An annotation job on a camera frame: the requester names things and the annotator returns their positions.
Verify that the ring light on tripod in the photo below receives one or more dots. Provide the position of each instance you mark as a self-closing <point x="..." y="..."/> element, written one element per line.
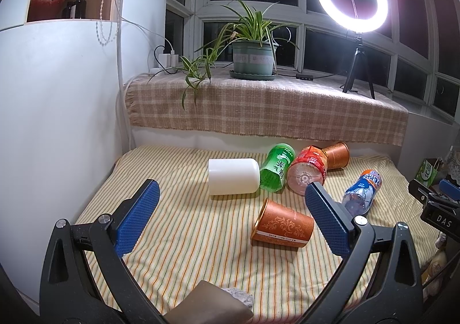
<point x="359" y="26"/>

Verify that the green tissue box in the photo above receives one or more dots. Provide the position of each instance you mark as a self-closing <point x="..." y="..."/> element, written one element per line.
<point x="430" y="172"/>

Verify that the orange paper cup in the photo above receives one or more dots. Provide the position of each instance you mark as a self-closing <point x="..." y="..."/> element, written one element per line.
<point x="280" y="225"/>
<point x="338" y="156"/>

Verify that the white cylindrical cup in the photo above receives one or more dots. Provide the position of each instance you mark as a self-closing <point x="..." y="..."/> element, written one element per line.
<point x="233" y="176"/>

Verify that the white power strip with chargers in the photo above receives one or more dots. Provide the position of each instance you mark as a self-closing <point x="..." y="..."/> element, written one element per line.
<point x="168" y="63"/>

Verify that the white lace cloth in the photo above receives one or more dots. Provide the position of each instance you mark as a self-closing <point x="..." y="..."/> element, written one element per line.
<point x="452" y="163"/>

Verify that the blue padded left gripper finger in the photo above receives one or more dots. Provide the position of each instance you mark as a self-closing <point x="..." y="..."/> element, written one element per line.
<point x="84" y="278"/>

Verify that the red label plastic bottle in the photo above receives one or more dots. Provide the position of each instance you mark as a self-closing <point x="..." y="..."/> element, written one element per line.
<point x="309" y="166"/>

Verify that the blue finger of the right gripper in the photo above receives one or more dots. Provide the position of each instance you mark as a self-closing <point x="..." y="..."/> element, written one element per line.
<point x="449" y="189"/>

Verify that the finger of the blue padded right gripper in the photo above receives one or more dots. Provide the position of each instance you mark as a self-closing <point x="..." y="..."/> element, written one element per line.
<point x="378" y="279"/>

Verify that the spider plant in green pot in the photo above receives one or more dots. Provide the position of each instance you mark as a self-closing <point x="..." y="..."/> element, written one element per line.
<point x="251" y="37"/>

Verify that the blue label water bottle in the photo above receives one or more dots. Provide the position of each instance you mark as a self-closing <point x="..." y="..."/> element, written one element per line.
<point x="359" y="197"/>

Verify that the plaid beige sill cloth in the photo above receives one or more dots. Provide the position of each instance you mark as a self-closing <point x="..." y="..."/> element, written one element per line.
<point x="284" y="107"/>

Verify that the green tea bottle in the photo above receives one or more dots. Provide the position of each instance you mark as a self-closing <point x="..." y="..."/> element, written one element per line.
<point x="275" y="167"/>

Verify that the striped yellow table cloth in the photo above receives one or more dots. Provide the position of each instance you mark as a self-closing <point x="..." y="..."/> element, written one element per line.
<point x="193" y="236"/>

